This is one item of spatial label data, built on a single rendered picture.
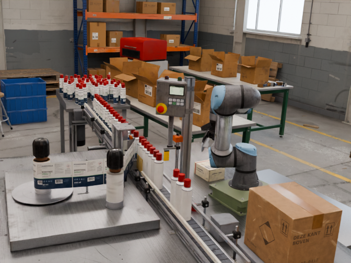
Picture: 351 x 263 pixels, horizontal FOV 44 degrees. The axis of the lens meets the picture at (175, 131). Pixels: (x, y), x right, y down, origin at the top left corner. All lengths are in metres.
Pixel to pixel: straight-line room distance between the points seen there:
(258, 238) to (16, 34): 8.26
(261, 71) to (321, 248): 4.86
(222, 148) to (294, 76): 6.75
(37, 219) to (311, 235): 1.20
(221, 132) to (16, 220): 1.06
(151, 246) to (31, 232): 0.52
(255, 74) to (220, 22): 4.43
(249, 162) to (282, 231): 0.71
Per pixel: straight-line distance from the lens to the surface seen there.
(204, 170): 2.69
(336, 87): 8.35
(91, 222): 2.09
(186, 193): 2.03
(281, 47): 9.23
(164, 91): 2.30
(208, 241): 1.96
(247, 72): 6.58
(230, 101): 2.08
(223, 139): 2.26
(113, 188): 2.15
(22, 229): 2.08
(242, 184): 2.42
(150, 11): 9.88
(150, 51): 7.75
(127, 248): 1.98
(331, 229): 1.86
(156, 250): 1.97
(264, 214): 1.85
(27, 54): 9.74
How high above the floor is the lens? 1.87
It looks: 16 degrees down
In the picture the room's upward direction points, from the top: 3 degrees clockwise
